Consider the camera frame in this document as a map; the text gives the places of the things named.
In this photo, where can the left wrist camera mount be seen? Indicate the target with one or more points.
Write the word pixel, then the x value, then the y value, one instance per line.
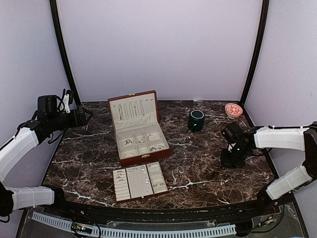
pixel 51 105

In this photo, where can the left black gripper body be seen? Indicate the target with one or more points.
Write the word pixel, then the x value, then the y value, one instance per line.
pixel 74 122

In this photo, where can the red jewelry tray insert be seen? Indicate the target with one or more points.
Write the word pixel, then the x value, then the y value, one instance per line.
pixel 138 182

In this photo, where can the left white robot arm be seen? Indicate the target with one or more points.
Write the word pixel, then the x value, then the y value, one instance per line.
pixel 29 135

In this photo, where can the silver bangle with charm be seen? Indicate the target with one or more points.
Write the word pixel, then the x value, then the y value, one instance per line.
pixel 154 136

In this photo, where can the black frame post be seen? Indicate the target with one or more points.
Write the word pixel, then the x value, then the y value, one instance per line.
pixel 256 52
pixel 62 50

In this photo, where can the left black frame post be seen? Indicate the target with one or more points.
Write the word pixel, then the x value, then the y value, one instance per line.
pixel 62 50

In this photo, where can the pile of silver bangles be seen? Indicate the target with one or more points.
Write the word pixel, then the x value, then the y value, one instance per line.
pixel 156 147

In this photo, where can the right black frame post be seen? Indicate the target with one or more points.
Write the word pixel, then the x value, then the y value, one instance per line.
pixel 256 52

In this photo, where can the grey slotted cable duct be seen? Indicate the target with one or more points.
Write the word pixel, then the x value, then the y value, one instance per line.
pixel 126 230

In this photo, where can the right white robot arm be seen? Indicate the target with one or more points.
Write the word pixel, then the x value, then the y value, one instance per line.
pixel 299 140

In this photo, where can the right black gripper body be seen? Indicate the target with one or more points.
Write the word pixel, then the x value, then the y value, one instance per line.
pixel 235 157

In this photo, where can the red wooden jewelry box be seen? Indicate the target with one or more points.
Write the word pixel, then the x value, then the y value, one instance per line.
pixel 135 116

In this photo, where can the red white patterned bowl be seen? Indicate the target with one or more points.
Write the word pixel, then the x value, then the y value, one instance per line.
pixel 233 110

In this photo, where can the dark green mug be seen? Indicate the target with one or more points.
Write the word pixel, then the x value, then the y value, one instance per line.
pixel 196 120

